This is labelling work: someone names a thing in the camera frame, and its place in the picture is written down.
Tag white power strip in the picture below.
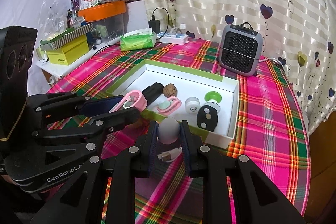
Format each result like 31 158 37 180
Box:
157 33 189 45

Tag black rectangular device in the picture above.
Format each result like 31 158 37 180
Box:
142 83 163 106

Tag pink clip large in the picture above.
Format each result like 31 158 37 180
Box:
109 90 147 113

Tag plaid tablecloth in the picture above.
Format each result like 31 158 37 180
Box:
51 39 311 223

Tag striped box lid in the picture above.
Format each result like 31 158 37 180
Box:
39 24 95 51

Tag clear plastic bag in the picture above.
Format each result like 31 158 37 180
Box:
38 0 67 40

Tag pink clip small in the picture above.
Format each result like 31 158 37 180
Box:
157 96 182 116

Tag yellow shoe box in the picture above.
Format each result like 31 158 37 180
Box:
46 35 89 66

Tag green white suction stamp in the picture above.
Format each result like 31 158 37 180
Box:
205 91 222 105

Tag green tissue pack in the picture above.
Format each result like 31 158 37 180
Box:
120 27 157 52

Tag white round timer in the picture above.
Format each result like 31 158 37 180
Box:
185 97 201 114

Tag brown walnut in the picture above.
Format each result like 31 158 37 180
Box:
162 83 178 98

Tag orange lidded clear bin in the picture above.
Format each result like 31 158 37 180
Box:
78 1 126 42

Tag white usb cable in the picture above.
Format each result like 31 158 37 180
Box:
156 146 184 163

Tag heart pattern curtain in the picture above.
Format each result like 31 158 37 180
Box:
144 0 335 133

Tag grey mini heater fan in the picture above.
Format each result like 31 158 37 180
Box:
218 22 263 77

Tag green white open box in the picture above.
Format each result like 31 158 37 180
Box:
106 60 239 149

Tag black oval three-button pad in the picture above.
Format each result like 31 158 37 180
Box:
197 105 218 132

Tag white round bulb light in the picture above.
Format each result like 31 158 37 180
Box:
158 117 180 144

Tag black charger adapter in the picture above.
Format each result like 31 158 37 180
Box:
148 19 161 34

